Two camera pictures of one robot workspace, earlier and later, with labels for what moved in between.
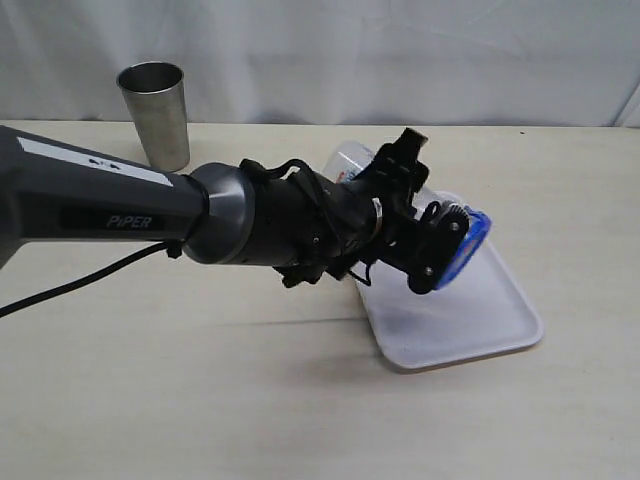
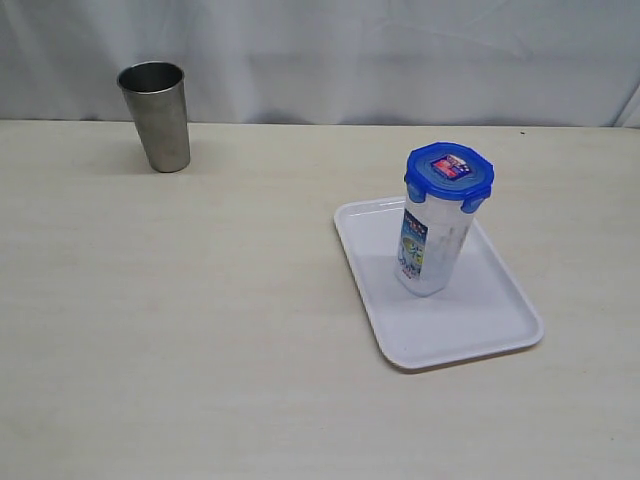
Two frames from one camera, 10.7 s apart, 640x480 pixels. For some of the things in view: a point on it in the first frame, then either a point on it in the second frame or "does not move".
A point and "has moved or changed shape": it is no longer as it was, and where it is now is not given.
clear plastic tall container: (352, 159) has moved or changed shape
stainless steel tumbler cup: (157, 98) does not move
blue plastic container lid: (480, 223) to (449, 171)
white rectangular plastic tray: (482, 311) does not move
